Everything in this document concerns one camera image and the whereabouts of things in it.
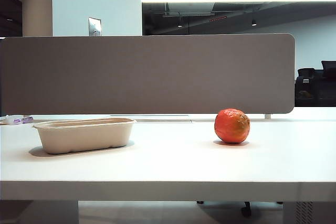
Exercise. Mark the perforated white table leg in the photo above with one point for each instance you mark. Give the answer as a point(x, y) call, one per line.
point(309, 212)

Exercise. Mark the red led sign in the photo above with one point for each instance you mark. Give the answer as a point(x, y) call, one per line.
point(218, 19)

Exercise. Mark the beige paper lunchbox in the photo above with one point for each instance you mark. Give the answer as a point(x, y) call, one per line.
point(84, 137)

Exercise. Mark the metal wall plate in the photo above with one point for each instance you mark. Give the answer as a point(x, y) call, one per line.
point(94, 26)

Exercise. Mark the black cushion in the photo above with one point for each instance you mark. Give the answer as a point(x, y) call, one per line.
point(329, 69)

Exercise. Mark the white divider foot bracket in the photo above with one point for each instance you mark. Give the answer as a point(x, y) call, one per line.
point(267, 116)

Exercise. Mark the black pendant lamp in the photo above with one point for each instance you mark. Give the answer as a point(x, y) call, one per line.
point(253, 23)
point(179, 24)

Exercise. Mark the white purple packet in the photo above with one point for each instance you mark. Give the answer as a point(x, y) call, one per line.
point(21, 120)

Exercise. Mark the black sofa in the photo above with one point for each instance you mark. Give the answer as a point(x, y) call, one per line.
point(315, 93)

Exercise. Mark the orange fruit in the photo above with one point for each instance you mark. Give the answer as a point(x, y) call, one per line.
point(231, 127)

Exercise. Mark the black chair caster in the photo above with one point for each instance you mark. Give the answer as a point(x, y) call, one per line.
point(246, 209)

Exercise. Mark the beige round column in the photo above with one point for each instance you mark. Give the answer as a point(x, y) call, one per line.
point(36, 3)

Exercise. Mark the grey fabric desk divider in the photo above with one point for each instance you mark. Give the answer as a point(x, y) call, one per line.
point(147, 74)

